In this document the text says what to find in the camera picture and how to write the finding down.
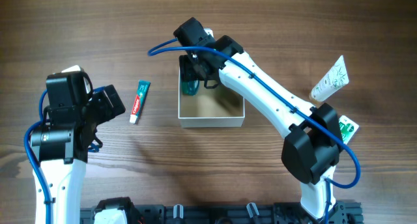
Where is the blue Listerine mouthwash bottle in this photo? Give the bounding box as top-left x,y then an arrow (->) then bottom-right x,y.
179,55 -> 199,96

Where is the Colgate toothpaste tube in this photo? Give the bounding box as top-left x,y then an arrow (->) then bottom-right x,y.
130,80 -> 151,124

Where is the white Pantene tube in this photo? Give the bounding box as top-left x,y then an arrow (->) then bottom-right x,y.
309,55 -> 349,102

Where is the green white soap box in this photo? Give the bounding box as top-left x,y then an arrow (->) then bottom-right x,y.
339,115 -> 360,145

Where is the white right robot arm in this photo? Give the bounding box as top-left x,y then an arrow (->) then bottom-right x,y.
173,18 -> 343,220

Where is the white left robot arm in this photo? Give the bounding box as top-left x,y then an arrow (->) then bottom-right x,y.
24,70 -> 126,223

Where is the white cardboard box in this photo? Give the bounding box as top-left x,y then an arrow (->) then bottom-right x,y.
177,68 -> 245,128

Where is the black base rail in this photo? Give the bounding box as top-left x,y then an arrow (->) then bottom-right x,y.
79,201 -> 364,224

